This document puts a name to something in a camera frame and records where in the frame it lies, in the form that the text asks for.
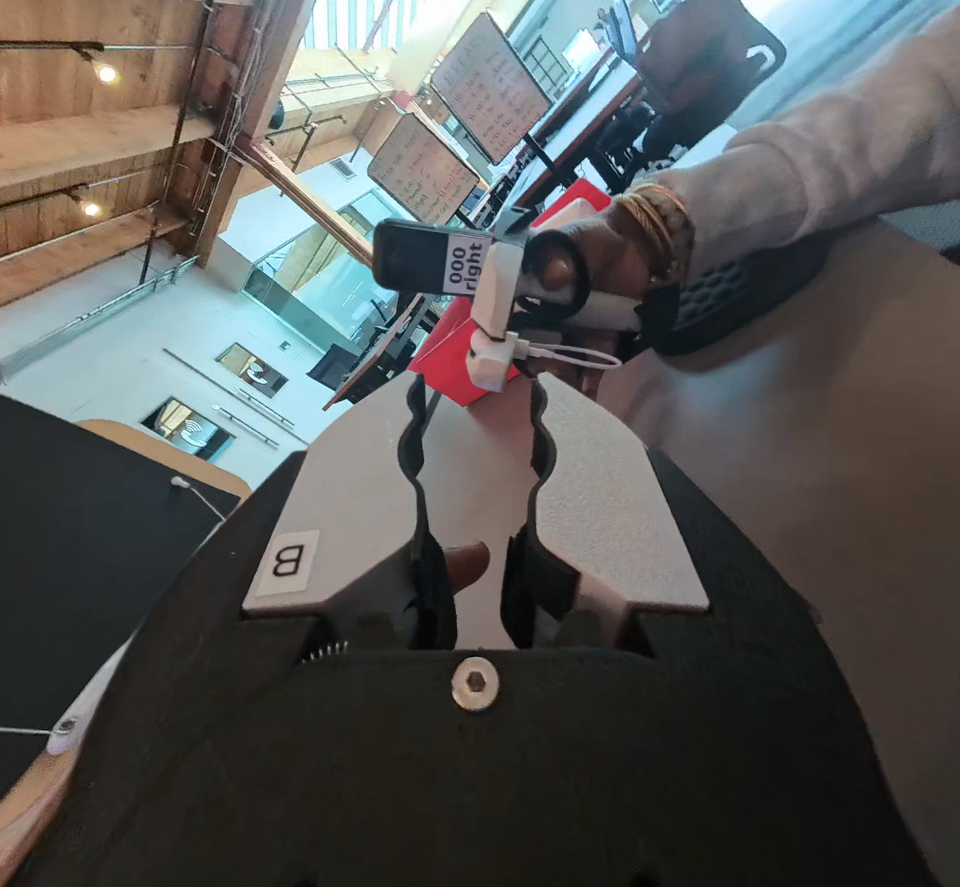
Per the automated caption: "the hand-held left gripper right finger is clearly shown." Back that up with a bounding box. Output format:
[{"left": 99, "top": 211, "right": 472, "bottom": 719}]
[{"left": 498, "top": 374, "right": 711, "bottom": 650}]

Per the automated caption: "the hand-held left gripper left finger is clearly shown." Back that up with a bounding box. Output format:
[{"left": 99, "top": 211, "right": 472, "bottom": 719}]
[{"left": 240, "top": 374, "right": 459, "bottom": 650}]

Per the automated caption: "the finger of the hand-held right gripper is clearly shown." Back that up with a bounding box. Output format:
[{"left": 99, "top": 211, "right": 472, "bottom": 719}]
[{"left": 471, "top": 238, "right": 528, "bottom": 342}]

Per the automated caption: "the short white cable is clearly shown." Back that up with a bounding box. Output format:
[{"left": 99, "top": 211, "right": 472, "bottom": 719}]
[{"left": 465, "top": 330, "right": 625, "bottom": 393}]

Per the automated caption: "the red plastic bin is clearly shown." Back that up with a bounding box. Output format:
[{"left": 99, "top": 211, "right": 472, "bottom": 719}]
[{"left": 408, "top": 178, "right": 612, "bottom": 408}]

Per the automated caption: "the person's right forearm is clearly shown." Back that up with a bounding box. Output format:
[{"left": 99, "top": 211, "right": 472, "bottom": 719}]
[{"left": 618, "top": 5, "right": 960, "bottom": 292}]

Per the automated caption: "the grey desk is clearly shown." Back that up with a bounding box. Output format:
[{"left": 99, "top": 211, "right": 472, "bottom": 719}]
[{"left": 405, "top": 219, "right": 960, "bottom": 887}]

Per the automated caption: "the person's right hand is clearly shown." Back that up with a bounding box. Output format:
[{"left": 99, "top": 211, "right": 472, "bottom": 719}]
[{"left": 534, "top": 206, "right": 669, "bottom": 401}]

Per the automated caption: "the handwritten notice board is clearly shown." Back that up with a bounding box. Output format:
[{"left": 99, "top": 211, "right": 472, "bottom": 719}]
[
  {"left": 367, "top": 113, "right": 481, "bottom": 224},
  {"left": 429, "top": 11, "right": 552, "bottom": 167}
]

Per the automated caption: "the white door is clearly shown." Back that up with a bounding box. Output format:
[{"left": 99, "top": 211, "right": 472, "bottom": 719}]
[{"left": 138, "top": 343, "right": 312, "bottom": 468}]

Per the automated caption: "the long office table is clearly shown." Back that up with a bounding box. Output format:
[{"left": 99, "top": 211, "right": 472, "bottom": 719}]
[{"left": 510, "top": 47, "right": 646, "bottom": 206}]

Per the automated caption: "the black board wooden edge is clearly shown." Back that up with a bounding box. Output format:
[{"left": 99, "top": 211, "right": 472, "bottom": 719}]
[{"left": 0, "top": 395, "right": 252, "bottom": 851}]

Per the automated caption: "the wooden pillar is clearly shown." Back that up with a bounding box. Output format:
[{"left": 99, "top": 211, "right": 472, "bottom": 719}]
[{"left": 191, "top": 0, "right": 346, "bottom": 266}]

